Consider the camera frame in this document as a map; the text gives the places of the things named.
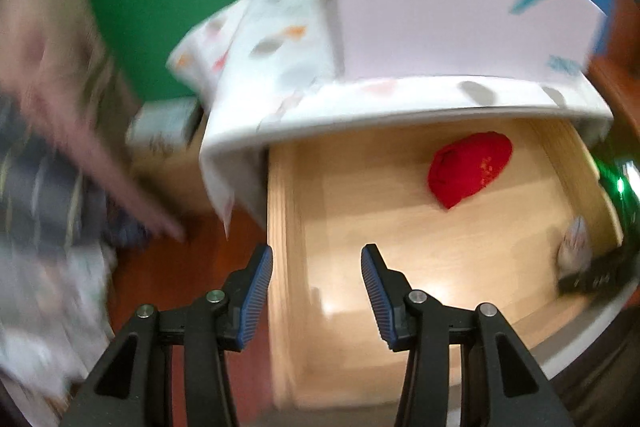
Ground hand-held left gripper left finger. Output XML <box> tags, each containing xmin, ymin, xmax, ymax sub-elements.
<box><xmin>60</xmin><ymin>244</ymin><xmax>274</xmax><ymax>427</ymax></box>

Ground white patterned storage box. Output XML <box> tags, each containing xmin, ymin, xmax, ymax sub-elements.
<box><xmin>166</xmin><ymin>0</ymin><xmax>615</xmax><ymax>238</ymax></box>

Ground white shoe box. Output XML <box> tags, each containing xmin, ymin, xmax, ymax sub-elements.
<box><xmin>302</xmin><ymin>0</ymin><xmax>608</xmax><ymax>82</ymax></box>

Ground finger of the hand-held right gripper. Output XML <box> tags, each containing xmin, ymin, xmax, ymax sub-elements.
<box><xmin>557</xmin><ymin>249</ymin><xmax>633</xmax><ymax>295</ymax></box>

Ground white printed bedsheet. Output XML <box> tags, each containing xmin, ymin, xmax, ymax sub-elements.
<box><xmin>0</xmin><ymin>242</ymin><xmax>118</xmax><ymax>413</ymax></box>

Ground red underwear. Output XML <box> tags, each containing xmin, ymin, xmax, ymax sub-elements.
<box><xmin>427</xmin><ymin>132</ymin><xmax>514</xmax><ymax>210</ymax></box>

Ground wooden drawer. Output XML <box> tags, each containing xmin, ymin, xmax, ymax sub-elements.
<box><xmin>267</xmin><ymin>114</ymin><xmax>626</xmax><ymax>413</ymax></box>

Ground small grey-green box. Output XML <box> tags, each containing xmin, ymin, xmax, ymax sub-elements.
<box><xmin>127</xmin><ymin>99</ymin><xmax>201</xmax><ymax>158</ymax></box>

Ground pink blanket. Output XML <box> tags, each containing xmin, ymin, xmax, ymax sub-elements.
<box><xmin>0</xmin><ymin>0</ymin><xmax>186</xmax><ymax>243</ymax></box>

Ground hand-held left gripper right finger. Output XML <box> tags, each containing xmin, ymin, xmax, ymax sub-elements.
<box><xmin>361</xmin><ymin>243</ymin><xmax>576</xmax><ymax>427</ymax></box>

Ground grey plaid cloth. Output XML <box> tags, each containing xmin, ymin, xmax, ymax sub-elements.
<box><xmin>0</xmin><ymin>102</ymin><xmax>151</xmax><ymax>258</ymax></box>

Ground brown cardboard box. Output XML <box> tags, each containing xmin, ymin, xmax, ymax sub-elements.
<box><xmin>130</xmin><ymin>127</ymin><xmax>226</xmax><ymax>218</ymax></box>

